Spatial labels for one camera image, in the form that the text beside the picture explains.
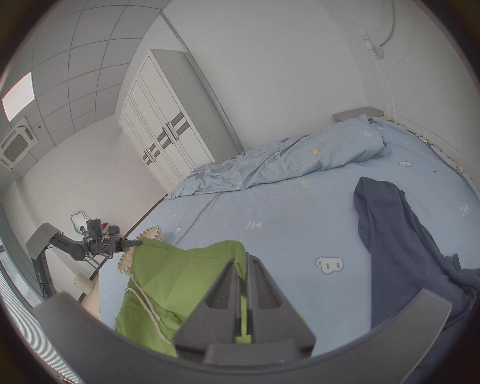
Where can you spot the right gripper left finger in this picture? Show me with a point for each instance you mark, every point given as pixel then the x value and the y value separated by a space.
pixel 217 300

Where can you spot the ceiling light panel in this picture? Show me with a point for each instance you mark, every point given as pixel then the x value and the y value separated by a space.
pixel 18 95

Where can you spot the dark blue garment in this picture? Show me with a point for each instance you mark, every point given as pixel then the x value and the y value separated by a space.
pixel 393 232

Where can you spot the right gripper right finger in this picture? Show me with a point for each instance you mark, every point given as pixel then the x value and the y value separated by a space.
pixel 270 303

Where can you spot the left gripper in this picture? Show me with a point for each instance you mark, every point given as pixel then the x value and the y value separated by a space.
pixel 110 243

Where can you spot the round woven basket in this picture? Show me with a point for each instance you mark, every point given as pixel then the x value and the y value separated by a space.
pixel 153 235

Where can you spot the green shorts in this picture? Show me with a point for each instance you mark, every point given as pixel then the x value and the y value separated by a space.
pixel 168 277

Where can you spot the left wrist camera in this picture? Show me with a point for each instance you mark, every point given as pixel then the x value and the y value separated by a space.
pixel 93 227

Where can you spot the window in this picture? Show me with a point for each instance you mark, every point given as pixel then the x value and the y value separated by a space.
pixel 26 322

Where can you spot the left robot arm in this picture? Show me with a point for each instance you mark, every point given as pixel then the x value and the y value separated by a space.
pixel 77 250

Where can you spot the pale blue quilt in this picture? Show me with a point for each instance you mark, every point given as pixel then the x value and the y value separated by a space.
pixel 281 161

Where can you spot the grey bedside table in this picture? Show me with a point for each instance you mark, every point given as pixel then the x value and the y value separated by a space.
pixel 356 113

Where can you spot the ceiling air conditioner vent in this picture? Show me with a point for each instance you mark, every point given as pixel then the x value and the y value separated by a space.
pixel 17 144

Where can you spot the white wardrobe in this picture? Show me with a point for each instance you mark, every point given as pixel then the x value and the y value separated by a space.
pixel 168 112

